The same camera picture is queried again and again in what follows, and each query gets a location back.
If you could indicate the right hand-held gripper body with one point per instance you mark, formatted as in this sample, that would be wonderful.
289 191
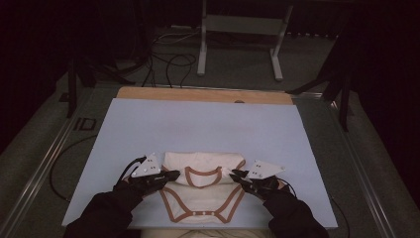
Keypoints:
264 170

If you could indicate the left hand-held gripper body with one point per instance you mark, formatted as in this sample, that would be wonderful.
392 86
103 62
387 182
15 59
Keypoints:
148 168

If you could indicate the cream baby bodysuit brown trim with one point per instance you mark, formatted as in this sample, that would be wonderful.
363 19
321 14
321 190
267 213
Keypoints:
201 201

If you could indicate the person's right hand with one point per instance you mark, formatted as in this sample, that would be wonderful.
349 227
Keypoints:
279 191

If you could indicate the person's left hand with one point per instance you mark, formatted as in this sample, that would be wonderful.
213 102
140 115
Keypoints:
127 188

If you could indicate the light blue board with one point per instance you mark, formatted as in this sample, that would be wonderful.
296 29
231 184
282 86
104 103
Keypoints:
198 129

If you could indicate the dark round table grommet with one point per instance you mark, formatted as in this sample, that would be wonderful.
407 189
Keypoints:
239 101

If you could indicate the black stand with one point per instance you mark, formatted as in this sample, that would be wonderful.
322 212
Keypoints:
71 86
343 99

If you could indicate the aluminium floor rail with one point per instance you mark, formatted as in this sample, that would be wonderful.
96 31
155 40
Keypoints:
360 172
39 172

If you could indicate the white metal stand frame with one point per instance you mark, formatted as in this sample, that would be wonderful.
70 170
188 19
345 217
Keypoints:
244 24

